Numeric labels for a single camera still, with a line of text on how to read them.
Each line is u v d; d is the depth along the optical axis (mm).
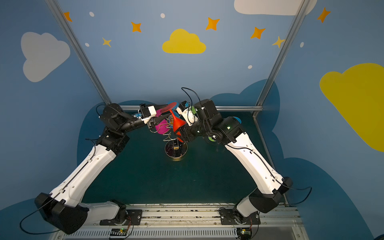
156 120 546
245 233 732
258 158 413
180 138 566
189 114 521
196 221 735
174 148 984
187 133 538
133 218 734
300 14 718
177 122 604
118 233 731
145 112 465
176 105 556
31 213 361
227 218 746
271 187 394
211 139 1048
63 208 370
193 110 480
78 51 840
